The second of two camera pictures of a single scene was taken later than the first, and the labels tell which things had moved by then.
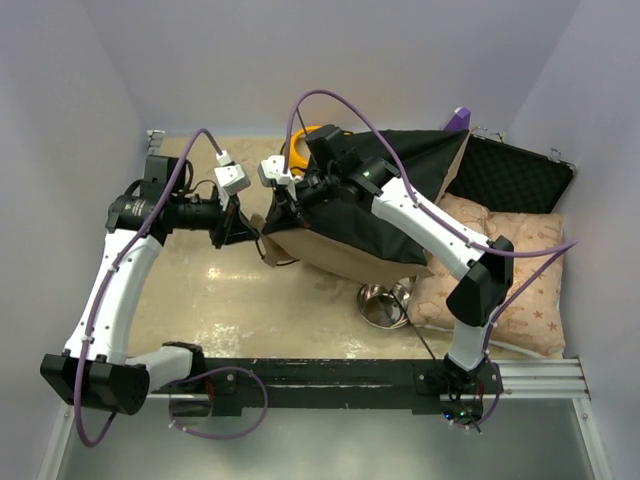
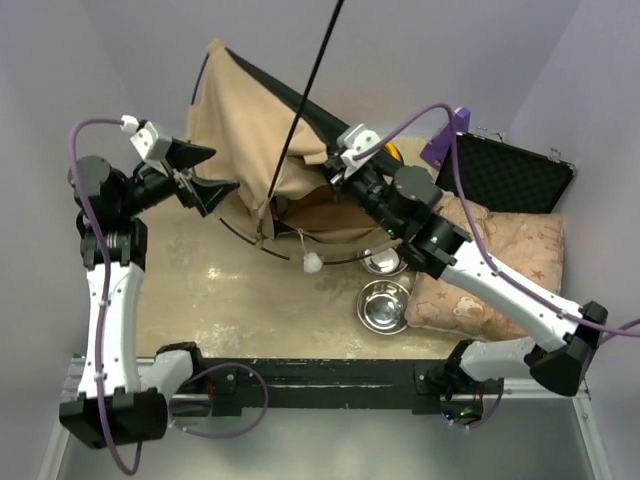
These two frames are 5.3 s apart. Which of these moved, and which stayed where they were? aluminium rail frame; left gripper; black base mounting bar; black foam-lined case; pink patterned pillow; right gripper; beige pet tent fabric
Moved: beige pet tent fabric; left gripper; right gripper
Stayed: pink patterned pillow; aluminium rail frame; black foam-lined case; black base mounting bar
